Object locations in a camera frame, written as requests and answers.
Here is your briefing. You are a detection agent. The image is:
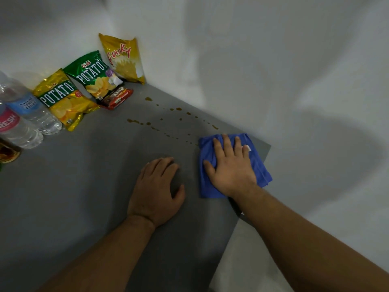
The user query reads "yellow snack bag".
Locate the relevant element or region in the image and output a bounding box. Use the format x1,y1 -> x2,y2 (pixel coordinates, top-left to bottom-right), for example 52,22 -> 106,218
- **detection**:
98,33 -> 146,85

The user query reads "yellow potato chip bag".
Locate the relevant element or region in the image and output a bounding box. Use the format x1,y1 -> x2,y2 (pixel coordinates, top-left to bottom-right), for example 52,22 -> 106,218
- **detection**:
32,69 -> 100,132

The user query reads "person's left forearm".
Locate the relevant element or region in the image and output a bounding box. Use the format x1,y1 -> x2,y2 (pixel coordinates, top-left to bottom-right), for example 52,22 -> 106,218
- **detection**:
36,215 -> 156,292

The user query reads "blue cleaning cloth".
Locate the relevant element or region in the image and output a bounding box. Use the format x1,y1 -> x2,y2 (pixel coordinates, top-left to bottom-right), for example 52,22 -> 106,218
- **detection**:
198,133 -> 273,199

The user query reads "pink label water bottle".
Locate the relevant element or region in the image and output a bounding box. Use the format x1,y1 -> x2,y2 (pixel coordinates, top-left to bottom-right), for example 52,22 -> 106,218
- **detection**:
0,102 -> 44,149

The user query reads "person's right hand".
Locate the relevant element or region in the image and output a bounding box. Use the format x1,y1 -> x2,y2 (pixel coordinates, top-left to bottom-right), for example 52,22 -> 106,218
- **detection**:
203,134 -> 258,199

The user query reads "red brown snack packet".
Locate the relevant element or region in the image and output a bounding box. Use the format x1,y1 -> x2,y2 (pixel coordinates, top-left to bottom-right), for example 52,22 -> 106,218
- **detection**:
97,86 -> 134,111

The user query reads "person's right forearm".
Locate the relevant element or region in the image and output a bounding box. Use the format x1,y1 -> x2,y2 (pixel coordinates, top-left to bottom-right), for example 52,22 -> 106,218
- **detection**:
232,183 -> 389,292

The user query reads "green potato chip bag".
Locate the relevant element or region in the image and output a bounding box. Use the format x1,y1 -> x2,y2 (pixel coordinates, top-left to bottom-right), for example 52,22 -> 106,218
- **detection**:
63,50 -> 123,100

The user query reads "brown liquid spill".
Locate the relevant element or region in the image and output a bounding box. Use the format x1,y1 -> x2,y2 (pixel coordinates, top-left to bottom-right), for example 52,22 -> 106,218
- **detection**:
127,97 -> 219,147

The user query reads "blue label water bottle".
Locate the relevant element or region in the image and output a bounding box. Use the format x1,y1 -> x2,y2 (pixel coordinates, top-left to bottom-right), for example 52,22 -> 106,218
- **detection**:
0,71 -> 63,136

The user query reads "person's left hand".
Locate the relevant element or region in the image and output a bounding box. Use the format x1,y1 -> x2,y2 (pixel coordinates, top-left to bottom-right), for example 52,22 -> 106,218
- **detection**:
127,157 -> 186,229

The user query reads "dark glass jar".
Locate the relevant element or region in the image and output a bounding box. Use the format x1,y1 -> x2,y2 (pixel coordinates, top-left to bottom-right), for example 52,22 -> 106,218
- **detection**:
0,139 -> 22,164

